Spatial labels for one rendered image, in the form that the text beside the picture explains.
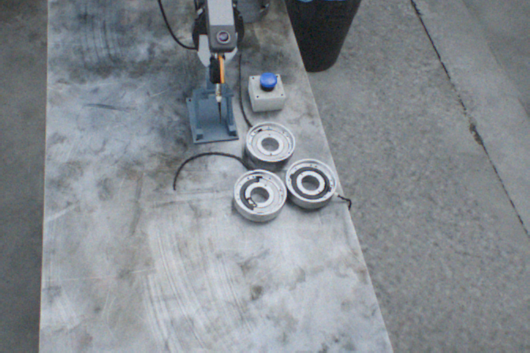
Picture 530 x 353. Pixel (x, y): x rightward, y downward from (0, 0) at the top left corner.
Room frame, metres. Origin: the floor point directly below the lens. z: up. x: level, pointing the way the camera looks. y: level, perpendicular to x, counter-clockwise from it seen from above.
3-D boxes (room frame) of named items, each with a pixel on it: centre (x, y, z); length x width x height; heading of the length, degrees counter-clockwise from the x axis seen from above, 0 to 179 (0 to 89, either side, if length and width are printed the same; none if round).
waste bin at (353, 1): (1.93, -0.12, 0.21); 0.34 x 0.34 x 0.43
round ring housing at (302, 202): (0.66, -0.11, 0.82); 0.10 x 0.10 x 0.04
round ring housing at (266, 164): (0.74, -0.01, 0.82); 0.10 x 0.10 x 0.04
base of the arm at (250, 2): (1.21, 0.13, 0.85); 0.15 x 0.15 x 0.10
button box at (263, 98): (0.90, 0.02, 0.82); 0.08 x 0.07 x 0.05; 19
